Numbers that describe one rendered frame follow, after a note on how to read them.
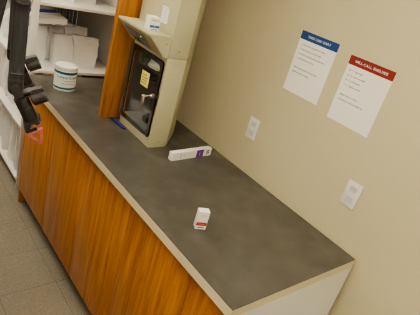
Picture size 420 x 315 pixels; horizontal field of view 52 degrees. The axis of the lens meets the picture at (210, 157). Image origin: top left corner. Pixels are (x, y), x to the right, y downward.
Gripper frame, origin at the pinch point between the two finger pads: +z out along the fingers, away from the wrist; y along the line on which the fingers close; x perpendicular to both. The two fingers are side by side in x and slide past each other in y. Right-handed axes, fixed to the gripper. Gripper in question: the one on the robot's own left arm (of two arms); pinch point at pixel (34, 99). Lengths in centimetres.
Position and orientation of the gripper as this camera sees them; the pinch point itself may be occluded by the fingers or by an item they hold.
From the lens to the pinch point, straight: 240.4
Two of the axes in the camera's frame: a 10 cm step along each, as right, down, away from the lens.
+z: 1.7, 8.0, 5.7
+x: -9.1, 3.5, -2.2
